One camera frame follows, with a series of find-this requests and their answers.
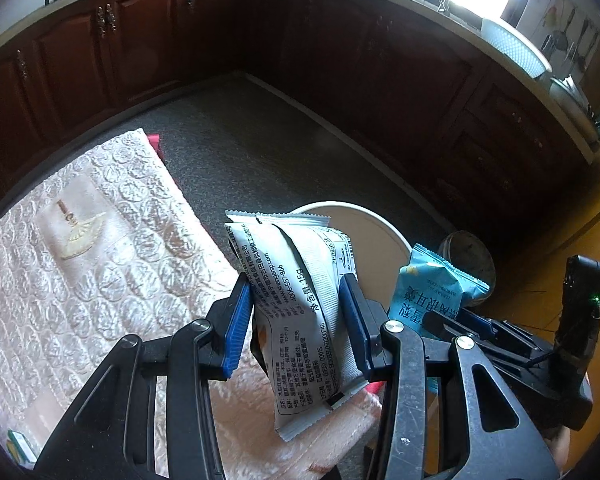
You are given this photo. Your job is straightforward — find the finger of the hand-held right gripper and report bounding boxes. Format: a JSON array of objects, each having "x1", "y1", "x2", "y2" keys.
[{"x1": 422, "y1": 310, "x2": 501, "y2": 344}]

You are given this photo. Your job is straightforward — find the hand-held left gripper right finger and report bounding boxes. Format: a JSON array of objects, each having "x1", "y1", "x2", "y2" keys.
[{"x1": 337, "y1": 272, "x2": 561, "y2": 480}]

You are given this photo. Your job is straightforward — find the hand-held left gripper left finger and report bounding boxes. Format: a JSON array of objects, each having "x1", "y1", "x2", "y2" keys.
[{"x1": 32, "y1": 272, "x2": 253, "y2": 480}]

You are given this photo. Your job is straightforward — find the blue snack packet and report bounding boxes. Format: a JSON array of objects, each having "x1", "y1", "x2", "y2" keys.
[{"x1": 387, "y1": 242, "x2": 491, "y2": 396}]

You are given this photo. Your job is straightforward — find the white snack packet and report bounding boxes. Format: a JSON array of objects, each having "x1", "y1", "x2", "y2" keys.
[{"x1": 224, "y1": 210, "x2": 368, "y2": 443}]

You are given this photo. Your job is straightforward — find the person's right forearm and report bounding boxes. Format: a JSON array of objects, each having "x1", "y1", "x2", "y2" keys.
[{"x1": 545, "y1": 427, "x2": 588, "y2": 478}]

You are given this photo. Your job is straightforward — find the cream embroidered tablecloth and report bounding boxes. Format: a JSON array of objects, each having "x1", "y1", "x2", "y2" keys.
[{"x1": 0, "y1": 128, "x2": 381, "y2": 466}]

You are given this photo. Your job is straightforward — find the metal bowl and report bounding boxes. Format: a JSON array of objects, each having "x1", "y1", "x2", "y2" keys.
[{"x1": 550, "y1": 75, "x2": 588, "y2": 106}]

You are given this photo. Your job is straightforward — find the white plastic basket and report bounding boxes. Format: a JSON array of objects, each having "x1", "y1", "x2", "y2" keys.
[{"x1": 480, "y1": 16, "x2": 553, "y2": 80}]

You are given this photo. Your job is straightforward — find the hanging kitchen utensils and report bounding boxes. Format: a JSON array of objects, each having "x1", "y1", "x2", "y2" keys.
[{"x1": 540, "y1": 0, "x2": 600, "y2": 71}]

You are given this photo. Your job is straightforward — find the brown wooden kitchen cabinet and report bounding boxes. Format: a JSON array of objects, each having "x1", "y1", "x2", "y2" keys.
[{"x1": 0, "y1": 0, "x2": 600, "y2": 271}]

